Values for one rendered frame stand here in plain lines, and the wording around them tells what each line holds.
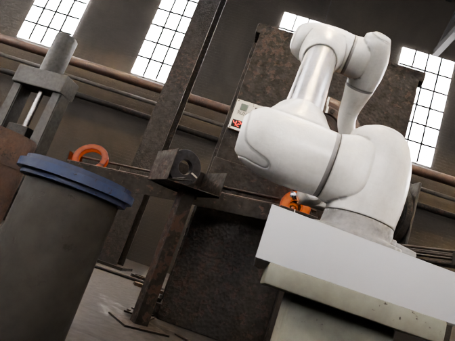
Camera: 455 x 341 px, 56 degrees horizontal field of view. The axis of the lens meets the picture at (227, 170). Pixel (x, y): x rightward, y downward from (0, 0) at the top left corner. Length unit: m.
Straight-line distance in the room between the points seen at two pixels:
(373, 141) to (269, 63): 1.66
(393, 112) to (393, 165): 1.65
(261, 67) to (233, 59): 6.80
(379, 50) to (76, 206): 1.02
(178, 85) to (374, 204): 4.38
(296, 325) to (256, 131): 0.40
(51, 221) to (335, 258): 0.67
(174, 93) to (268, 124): 4.22
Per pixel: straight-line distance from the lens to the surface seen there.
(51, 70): 7.56
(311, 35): 1.45
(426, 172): 8.47
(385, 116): 2.57
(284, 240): 0.81
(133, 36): 9.81
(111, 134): 8.97
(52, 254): 1.12
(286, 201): 2.16
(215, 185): 1.91
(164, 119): 5.01
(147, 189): 2.17
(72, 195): 1.12
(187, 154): 1.83
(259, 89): 2.48
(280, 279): 0.79
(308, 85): 1.16
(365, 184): 0.93
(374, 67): 1.49
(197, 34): 5.46
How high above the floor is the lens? 0.30
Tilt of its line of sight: 13 degrees up
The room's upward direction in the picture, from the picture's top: 19 degrees clockwise
